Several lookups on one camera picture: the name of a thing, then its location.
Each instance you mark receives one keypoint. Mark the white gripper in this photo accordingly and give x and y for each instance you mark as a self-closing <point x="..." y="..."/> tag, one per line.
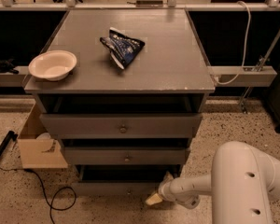
<point x="166" y="189"/>

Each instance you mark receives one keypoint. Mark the grey bottom drawer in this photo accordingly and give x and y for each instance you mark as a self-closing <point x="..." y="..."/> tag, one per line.
<point x="122" y="180"/>

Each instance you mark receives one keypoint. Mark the grey drawer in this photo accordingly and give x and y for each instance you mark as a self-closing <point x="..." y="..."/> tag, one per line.
<point x="125" y="155"/>
<point x="70" y="126"/>
<point x="122" y="180"/>

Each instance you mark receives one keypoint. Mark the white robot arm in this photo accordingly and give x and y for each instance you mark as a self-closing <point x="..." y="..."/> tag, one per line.
<point x="242" y="182"/>

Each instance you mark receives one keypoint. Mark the grey middle drawer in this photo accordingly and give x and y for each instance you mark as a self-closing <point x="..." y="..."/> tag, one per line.
<point x="125" y="155"/>

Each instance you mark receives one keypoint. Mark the grey wooden drawer cabinet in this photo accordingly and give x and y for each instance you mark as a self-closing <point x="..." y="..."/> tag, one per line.
<point x="168" y="76"/>

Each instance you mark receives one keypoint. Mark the grey top drawer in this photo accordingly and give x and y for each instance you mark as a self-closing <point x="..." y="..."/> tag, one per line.
<point x="70" y="126"/>

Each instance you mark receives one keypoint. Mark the cardboard box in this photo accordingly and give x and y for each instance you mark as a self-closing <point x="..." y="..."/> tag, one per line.
<point x="37" y="148"/>

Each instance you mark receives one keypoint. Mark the blue crumpled chip bag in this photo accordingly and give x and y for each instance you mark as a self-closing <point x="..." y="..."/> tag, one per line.
<point x="123" y="49"/>

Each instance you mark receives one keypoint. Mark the black pole on floor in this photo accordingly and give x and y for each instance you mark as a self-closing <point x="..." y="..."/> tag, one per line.
<point x="11" y="136"/>

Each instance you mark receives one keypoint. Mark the white bowl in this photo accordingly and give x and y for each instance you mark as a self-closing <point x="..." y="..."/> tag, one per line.
<point x="53" y="65"/>

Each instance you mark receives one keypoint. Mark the black object on rail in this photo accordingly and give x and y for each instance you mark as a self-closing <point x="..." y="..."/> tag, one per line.
<point x="6" y="66"/>

